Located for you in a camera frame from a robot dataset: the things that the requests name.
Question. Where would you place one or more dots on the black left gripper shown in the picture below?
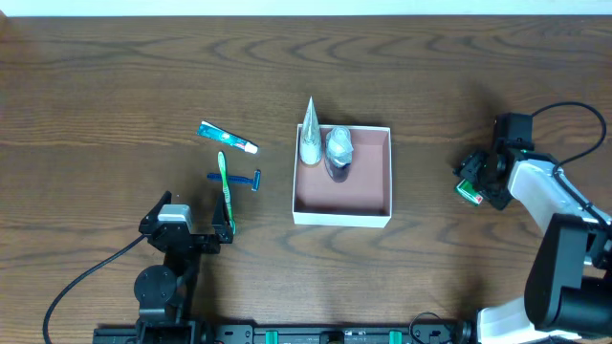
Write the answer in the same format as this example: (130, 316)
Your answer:
(192, 240)

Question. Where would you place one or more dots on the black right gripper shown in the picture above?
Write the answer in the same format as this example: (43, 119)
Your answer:
(479, 173)

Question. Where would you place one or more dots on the green white soap packet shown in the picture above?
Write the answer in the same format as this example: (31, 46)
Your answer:
(465, 190)

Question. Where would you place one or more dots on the white cream tube gold cap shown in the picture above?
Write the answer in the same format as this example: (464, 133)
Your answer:
(310, 143)

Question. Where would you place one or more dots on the clear bottle blue liquid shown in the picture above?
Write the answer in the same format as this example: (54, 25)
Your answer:
(338, 153)

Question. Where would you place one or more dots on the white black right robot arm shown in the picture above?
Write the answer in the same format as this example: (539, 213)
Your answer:
(568, 290)

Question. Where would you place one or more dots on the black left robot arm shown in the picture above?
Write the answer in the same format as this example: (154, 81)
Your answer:
(165, 292)

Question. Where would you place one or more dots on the blue disposable razor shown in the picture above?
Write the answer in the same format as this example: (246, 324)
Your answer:
(253, 182)

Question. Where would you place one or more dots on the green Colgate toothbrush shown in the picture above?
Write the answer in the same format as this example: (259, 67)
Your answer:
(226, 188)

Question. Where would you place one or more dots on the green Colgate toothpaste tube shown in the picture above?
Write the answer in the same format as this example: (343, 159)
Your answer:
(213, 132)

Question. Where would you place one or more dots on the pink cardboard box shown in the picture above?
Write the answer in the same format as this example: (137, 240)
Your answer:
(364, 199)

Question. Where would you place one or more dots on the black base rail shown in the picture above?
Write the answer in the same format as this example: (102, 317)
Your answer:
(428, 332)

